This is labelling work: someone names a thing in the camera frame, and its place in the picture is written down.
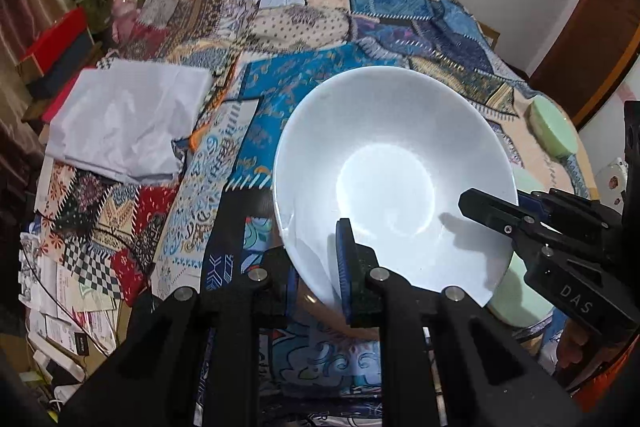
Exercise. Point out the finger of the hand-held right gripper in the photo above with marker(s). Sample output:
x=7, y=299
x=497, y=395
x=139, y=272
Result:
x=490, y=209
x=535, y=202

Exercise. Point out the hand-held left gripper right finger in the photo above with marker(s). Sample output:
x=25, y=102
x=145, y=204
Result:
x=344, y=267

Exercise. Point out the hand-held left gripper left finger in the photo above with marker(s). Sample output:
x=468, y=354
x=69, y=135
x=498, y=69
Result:
x=272, y=287

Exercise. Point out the white bowl with black spots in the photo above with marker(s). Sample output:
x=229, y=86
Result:
x=390, y=147

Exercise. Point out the person's right hand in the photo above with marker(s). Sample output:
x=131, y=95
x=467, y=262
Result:
x=570, y=349

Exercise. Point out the mint green plate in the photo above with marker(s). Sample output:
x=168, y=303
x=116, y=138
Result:
x=520, y=302

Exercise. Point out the small green bowl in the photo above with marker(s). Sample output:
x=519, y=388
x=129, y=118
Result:
x=550, y=127

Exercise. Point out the cardboard box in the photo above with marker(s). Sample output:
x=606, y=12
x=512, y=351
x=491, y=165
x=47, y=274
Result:
x=489, y=36

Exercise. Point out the brown wooden door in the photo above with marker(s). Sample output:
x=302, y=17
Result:
x=600, y=32

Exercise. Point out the pile of papers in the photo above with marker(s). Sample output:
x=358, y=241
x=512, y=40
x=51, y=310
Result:
x=60, y=287

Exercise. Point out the white cloth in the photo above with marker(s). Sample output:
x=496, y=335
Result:
x=130, y=117

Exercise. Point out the patchwork blanket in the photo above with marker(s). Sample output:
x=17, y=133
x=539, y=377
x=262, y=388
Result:
x=300, y=32

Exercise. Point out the dark flat box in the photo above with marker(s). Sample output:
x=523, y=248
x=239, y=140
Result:
x=65, y=74

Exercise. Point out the pink bunny toy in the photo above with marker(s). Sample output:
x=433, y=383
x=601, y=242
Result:
x=125, y=9

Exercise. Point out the red box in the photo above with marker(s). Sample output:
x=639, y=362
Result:
x=55, y=37

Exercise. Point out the striped curtain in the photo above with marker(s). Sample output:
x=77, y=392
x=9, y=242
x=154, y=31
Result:
x=25, y=7

